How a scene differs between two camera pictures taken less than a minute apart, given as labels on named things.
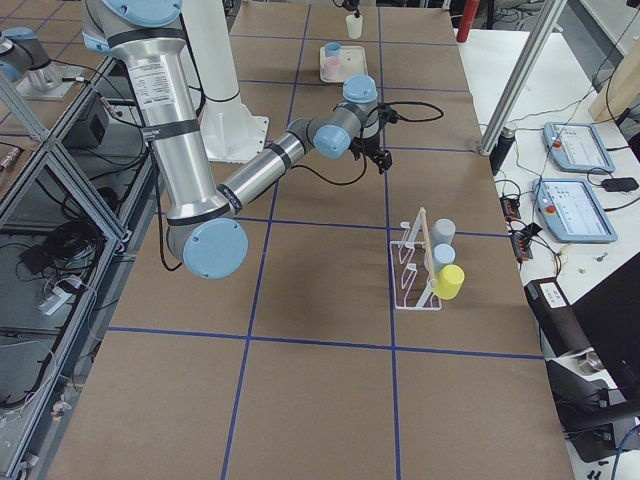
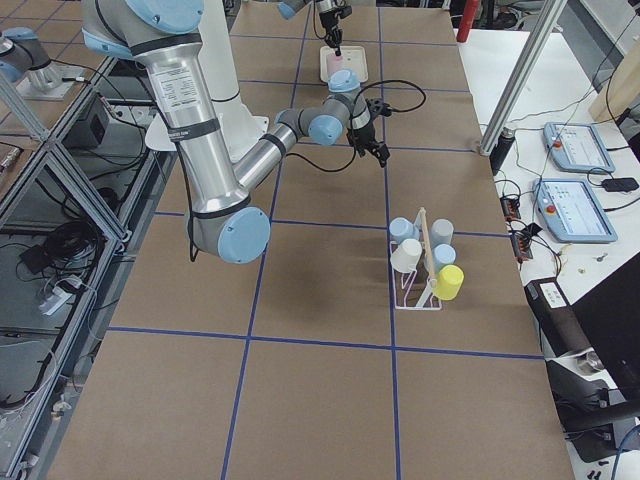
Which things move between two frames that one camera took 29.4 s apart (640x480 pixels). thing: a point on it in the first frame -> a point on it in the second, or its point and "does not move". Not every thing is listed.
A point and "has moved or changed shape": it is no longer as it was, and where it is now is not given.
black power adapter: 620,184 does not move
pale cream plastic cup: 354,25 -> 406,257
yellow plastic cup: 450,281 does not move
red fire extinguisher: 468,17 does not move
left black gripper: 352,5 -> 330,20
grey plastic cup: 443,232 does not move
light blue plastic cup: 443,255 does not move
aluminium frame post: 546,23 does not move
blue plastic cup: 332,49 has moved or changed shape
